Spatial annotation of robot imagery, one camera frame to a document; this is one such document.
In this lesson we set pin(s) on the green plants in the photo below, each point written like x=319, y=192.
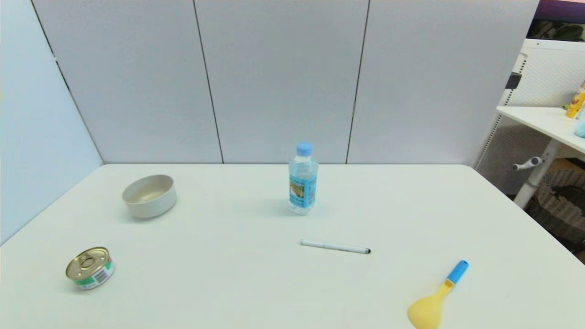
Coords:
x=560, y=31

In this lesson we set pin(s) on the black clip on pegboard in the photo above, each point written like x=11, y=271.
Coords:
x=513, y=81

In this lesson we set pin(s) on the yellow drink bottle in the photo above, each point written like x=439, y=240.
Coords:
x=575, y=105

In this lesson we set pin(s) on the clear soda water bottle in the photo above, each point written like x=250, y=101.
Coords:
x=303, y=183

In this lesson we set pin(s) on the white side table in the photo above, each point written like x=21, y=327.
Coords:
x=539, y=119

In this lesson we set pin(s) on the white ceramic bowl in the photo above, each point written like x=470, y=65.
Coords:
x=151, y=204

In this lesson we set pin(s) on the tin can with gold lid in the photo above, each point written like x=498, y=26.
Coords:
x=87, y=265

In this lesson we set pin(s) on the white pegboard panel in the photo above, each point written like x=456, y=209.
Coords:
x=548, y=73

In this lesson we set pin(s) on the light blue container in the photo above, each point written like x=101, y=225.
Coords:
x=581, y=128

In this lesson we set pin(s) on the woven wicker basket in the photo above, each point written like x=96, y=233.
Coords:
x=555, y=205

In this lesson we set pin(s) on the white pen with black tip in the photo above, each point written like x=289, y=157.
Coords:
x=336, y=247

